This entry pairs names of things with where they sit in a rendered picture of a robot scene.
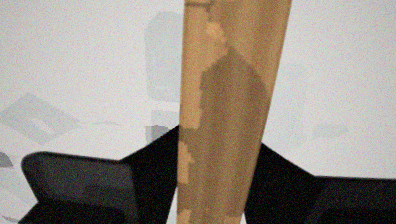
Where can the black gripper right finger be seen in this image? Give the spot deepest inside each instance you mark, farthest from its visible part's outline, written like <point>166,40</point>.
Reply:
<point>283,193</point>

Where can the wooden board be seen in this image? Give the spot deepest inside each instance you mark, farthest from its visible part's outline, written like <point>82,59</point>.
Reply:
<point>231,52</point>

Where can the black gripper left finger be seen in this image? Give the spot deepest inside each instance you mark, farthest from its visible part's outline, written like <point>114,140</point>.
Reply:
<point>142,184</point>

